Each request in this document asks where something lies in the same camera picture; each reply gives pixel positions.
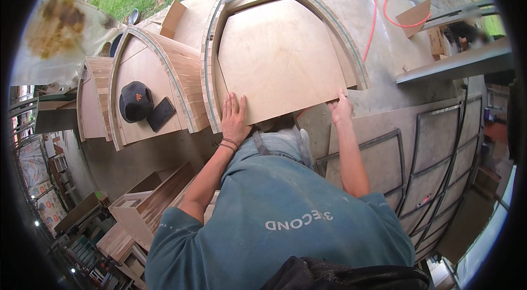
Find person's right hand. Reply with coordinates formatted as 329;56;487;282
327;88;354;126

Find person's left hand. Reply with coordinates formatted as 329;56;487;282
221;92;253;147

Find plywood panel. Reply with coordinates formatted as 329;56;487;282
217;0;349;126

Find person's legs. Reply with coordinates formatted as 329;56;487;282
251;118;313;167

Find cardboard piece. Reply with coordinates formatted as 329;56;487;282
395;0;432;38

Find cardboard box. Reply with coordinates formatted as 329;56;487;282
426;26;448;58

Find grey steel beam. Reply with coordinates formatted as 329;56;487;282
396;37;514;85

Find person's body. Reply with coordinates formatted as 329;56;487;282
144;126;431;290

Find grey metal pipes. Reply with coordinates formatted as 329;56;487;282
423;0;498;32

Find black phone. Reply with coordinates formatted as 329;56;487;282
146;96;177;133

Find small wooden board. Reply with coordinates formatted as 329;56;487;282
158;0;187;40

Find black cap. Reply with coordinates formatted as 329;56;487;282
119;81;155;124

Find wooden cabinet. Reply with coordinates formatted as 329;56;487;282
107;161;220;251

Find dark basin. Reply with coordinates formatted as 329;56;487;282
109;32;124;58

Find stained plastic sheet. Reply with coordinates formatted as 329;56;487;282
10;0;127;87

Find cluttered workshop shelves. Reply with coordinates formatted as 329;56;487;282
9;84;80;249

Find red hose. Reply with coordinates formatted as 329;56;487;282
362;0;432;62

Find black metal grid frame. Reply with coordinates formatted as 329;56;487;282
315;96;485;264

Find beaded bracelets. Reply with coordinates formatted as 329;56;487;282
218;137;240;154

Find large arched wooden frame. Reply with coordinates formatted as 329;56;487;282
200;0;370;134

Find medium arched wooden frame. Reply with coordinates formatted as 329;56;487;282
107;25;211;152

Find small arched wooden frame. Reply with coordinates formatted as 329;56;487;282
77;56;114;143

